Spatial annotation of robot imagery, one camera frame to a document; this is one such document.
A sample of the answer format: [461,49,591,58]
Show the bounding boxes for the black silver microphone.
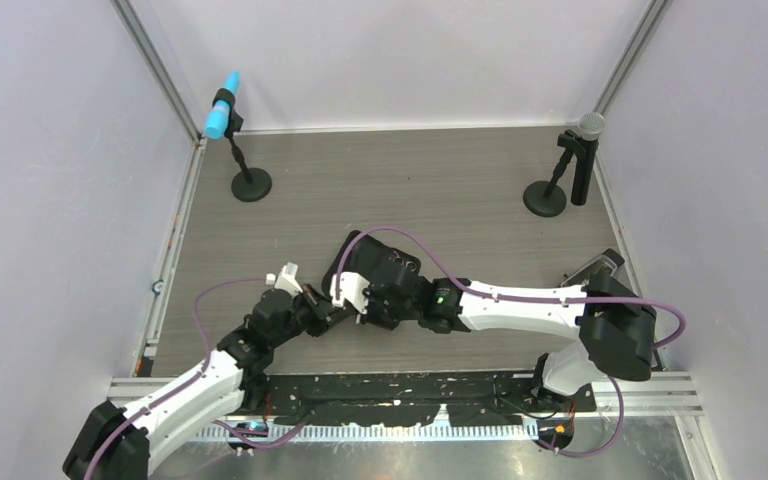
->
[571,112,605,206]

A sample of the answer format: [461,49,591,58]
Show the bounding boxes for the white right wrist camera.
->
[329,272,370,315]

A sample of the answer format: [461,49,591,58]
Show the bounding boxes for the clear black box device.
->
[559,248,625,287]

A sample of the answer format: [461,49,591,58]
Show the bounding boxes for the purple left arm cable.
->
[83,276,312,480]

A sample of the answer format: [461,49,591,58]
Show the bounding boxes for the black mounting base plate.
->
[238,371,596,427]

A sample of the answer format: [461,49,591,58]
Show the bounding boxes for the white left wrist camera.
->
[265,262,302,296]

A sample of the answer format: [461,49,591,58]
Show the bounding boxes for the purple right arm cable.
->
[332,225,687,460]

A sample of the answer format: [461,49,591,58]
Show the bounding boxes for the black zip tool case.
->
[320,230,422,295]

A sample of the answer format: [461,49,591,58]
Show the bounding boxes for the black left microphone stand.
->
[224,112,273,203]

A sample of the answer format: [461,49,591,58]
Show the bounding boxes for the aluminium frame rail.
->
[99,370,705,444]

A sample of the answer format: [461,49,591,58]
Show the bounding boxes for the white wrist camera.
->
[265,262,302,296]
[329,272,370,315]

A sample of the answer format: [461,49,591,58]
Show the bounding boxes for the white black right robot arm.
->
[339,273,657,411]

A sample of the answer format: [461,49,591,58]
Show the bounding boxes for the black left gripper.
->
[269,283,351,349]

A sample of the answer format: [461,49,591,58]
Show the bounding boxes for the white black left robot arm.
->
[62,284,366,479]

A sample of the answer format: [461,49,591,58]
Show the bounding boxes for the black right microphone stand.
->
[522,129,583,218]

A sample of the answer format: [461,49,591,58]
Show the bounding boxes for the blue microphone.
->
[204,71,240,140]

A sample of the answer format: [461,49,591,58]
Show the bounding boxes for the silver hair scissors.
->
[390,254,421,272]

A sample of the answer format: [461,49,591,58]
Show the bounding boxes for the black microphone stand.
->
[224,112,273,203]
[522,129,583,218]

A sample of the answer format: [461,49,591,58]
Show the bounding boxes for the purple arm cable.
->
[83,276,312,480]
[332,225,687,460]

